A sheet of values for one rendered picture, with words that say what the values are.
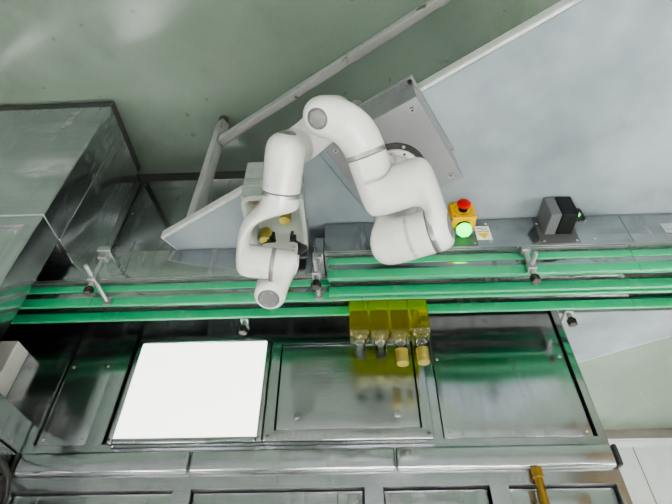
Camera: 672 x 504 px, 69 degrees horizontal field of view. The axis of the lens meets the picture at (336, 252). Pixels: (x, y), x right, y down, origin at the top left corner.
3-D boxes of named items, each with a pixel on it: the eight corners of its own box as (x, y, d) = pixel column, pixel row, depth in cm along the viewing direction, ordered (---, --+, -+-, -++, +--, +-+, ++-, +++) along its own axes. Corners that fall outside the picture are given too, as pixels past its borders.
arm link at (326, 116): (389, 144, 105) (367, 78, 102) (381, 152, 92) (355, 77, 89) (332, 166, 109) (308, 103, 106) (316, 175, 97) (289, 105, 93)
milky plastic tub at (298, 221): (255, 235, 155) (252, 255, 149) (243, 178, 139) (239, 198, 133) (310, 233, 155) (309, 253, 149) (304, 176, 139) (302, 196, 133)
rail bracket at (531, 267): (515, 250, 143) (528, 285, 133) (521, 232, 137) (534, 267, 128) (529, 250, 143) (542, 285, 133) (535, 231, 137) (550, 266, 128)
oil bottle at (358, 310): (348, 291, 156) (350, 348, 141) (348, 279, 151) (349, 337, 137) (366, 290, 155) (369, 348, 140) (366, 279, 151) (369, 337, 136)
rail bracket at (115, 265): (117, 261, 160) (94, 317, 144) (97, 223, 148) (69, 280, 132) (132, 261, 159) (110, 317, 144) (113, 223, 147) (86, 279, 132)
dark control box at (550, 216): (536, 216, 150) (544, 235, 144) (542, 195, 144) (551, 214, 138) (563, 215, 150) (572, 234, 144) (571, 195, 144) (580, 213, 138)
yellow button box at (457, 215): (445, 218, 151) (449, 235, 145) (448, 200, 145) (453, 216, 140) (468, 218, 150) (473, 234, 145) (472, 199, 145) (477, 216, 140)
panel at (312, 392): (142, 344, 160) (109, 448, 136) (139, 339, 157) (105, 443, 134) (419, 338, 157) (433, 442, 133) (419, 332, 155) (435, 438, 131)
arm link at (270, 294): (255, 256, 107) (298, 261, 108) (262, 233, 116) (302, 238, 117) (252, 310, 115) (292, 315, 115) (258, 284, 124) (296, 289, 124)
